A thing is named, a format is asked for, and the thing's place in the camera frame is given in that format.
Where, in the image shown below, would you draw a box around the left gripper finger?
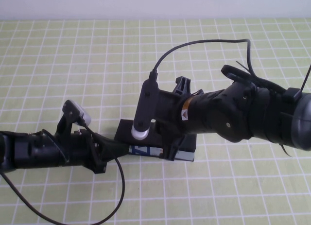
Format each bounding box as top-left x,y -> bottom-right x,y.
103,137 -> 129,152
106,150 -> 129,163

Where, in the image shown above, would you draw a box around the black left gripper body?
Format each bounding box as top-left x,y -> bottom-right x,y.
70,128 -> 109,174

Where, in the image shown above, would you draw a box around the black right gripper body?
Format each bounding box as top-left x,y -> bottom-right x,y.
155,87 -> 195,143

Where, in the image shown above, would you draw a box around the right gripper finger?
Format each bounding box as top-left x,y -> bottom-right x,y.
158,126 -> 174,161
171,136 -> 186,161

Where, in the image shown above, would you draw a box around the black glasses case printed sides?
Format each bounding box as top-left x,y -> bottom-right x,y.
113,119 -> 197,163

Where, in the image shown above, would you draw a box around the black zip tie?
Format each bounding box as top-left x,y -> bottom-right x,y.
278,141 -> 294,158
237,61 -> 255,76
300,64 -> 311,96

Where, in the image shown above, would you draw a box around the black left camera cable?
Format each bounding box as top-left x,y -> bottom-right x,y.
0,121 -> 126,225

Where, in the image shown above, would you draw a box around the black camera cable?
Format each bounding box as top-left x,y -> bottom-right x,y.
0,121 -> 126,225
149,38 -> 256,84

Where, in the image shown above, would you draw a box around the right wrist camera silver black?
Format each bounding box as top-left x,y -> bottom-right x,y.
130,79 -> 159,140

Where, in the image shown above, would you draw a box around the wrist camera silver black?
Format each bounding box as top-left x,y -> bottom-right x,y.
130,79 -> 159,140
62,100 -> 92,126

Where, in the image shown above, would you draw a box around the black left camera mount bracket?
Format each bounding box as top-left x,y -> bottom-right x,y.
56,110 -> 78,138

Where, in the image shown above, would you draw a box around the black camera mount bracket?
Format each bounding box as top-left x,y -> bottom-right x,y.
156,76 -> 192,106
56,110 -> 78,138

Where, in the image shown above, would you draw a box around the black right camera mount bracket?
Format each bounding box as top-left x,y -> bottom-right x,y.
156,76 -> 192,106

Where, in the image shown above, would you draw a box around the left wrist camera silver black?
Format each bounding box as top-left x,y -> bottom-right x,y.
62,100 -> 92,126

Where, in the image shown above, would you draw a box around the black right camera cable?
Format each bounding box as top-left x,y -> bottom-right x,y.
149,38 -> 256,84

